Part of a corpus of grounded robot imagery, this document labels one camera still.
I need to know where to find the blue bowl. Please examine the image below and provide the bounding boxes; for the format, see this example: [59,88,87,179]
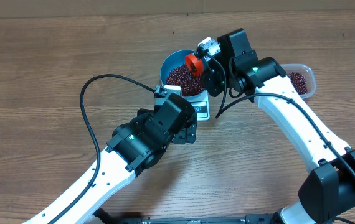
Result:
[160,50,208,102]

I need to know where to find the white kitchen scale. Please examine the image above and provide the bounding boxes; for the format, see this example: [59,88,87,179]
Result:
[160,85,211,121]

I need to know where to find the clear plastic container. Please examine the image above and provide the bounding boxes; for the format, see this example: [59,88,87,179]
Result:
[282,63,316,99]

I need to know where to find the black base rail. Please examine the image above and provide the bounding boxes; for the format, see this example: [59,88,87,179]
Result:
[93,208,283,224]

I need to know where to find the red measuring scoop blue handle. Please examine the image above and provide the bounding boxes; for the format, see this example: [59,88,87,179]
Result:
[184,53,204,76]

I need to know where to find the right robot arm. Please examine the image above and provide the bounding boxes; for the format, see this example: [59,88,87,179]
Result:
[196,29,355,223]

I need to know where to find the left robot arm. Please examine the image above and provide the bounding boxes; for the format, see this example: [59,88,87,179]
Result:
[28,93,197,223]

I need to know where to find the red beans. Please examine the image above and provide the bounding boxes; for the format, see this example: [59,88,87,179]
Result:
[166,64,205,96]

